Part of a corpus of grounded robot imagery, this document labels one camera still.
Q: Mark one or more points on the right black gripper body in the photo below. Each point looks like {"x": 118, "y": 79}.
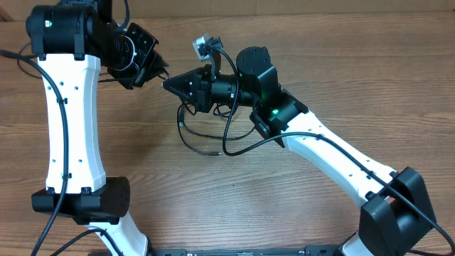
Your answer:
{"x": 204, "y": 92}

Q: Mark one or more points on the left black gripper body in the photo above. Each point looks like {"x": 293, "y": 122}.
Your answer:
{"x": 129, "y": 57}

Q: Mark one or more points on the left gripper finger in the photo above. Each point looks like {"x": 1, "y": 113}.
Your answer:
{"x": 146, "y": 75}
{"x": 157, "y": 61}

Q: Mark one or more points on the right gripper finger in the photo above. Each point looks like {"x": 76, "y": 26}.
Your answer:
{"x": 183, "y": 93}
{"x": 184, "y": 81}

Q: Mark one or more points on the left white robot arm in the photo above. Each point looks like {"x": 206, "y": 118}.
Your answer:
{"x": 73, "y": 41}

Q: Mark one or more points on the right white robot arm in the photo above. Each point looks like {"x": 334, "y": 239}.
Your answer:
{"x": 395, "y": 209}

